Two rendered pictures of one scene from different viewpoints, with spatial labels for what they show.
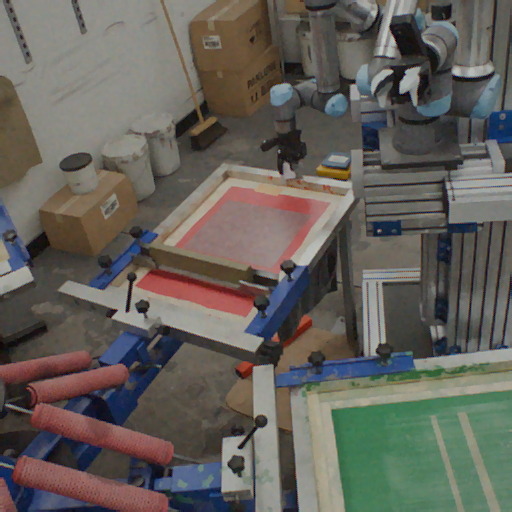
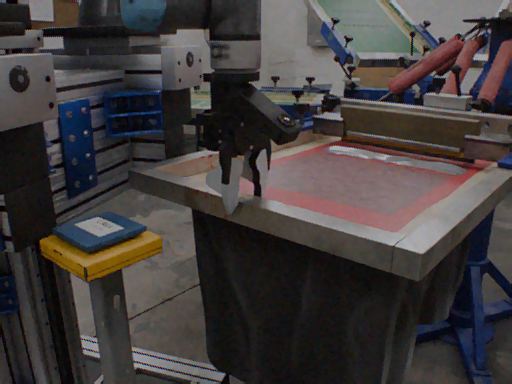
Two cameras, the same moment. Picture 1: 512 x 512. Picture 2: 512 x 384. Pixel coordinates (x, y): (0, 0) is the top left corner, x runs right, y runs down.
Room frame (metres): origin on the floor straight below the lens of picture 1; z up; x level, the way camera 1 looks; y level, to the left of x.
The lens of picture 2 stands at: (2.65, -0.08, 1.23)
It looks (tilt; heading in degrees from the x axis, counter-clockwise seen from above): 19 degrees down; 185
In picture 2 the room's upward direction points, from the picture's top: straight up
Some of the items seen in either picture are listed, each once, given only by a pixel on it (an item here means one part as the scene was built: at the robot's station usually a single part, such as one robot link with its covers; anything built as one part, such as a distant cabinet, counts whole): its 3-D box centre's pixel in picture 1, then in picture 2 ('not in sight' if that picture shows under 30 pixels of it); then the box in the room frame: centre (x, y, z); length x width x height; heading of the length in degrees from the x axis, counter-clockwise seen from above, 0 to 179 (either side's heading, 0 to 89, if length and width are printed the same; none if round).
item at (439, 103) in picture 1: (427, 88); not in sight; (1.29, -0.45, 1.54); 0.11 x 0.08 x 0.11; 50
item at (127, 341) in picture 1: (129, 346); not in sight; (1.19, 0.38, 1.02); 0.17 x 0.06 x 0.05; 145
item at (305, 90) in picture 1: (309, 94); (161, 2); (1.97, -0.28, 1.28); 0.11 x 0.11 x 0.08; 28
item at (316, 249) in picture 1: (237, 238); (363, 163); (1.65, 0.05, 0.97); 0.79 x 0.58 x 0.04; 145
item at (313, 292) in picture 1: (300, 282); not in sight; (1.59, -0.13, 0.79); 0.46 x 0.09 x 0.33; 145
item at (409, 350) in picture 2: not in sight; (433, 299); (1.81, 0.19, 0.74); 0.46 x 0.04 x 0.42; 145
